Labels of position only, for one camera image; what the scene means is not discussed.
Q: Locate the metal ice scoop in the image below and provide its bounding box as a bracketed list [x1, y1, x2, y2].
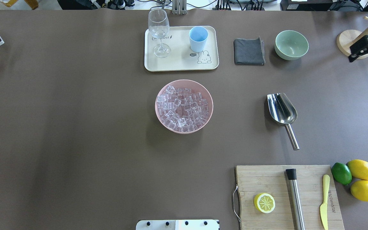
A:
[267, 93, 300, 150]

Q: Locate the wooden cup tree stand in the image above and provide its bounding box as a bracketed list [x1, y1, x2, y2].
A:
[336, 16, 368, 57]

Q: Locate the light blue cup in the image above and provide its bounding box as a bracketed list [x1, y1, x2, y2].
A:
[189, 26, 208, 53]

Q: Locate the pink bowl of ice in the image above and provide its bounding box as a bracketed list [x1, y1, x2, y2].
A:
[154, 80, 214, 134]

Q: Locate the green bowl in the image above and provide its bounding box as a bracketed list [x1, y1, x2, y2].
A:
[274, 30, 309, 61]

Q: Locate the yellow lemon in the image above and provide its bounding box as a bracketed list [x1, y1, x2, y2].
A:
[346, 159, 368, 180]
[350, 180, 368, 202]

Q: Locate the dark grey folded cloth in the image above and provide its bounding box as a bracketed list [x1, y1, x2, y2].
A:
[234, 37, 265, 66]

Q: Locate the green lime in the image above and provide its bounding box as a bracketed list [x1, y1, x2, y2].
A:
[331, 163, 352, 185]

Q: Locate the metal muddler black tip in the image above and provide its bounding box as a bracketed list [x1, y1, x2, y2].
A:
[285, 168, 305, 230]

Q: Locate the yellow plastic knife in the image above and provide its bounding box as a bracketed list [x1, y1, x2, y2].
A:
[319, 174, 330, 230]

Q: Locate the wooden cutting board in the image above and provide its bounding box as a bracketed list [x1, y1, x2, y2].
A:
[235, 165, 344, 230]

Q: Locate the half lemon slice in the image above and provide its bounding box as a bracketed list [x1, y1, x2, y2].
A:
[254, 193, 276, 214]

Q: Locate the cream serving tray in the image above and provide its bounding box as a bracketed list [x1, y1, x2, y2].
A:
[144, 25, 219, 72]

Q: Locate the clear wine glass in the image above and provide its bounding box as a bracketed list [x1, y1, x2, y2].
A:
[148, 9, 170, 58]

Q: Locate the aluminium frame post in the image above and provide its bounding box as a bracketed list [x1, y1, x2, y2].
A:
[171, 0, 187, 15]

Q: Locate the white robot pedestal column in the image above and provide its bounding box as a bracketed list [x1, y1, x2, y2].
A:
[135, 219, 220, 230]

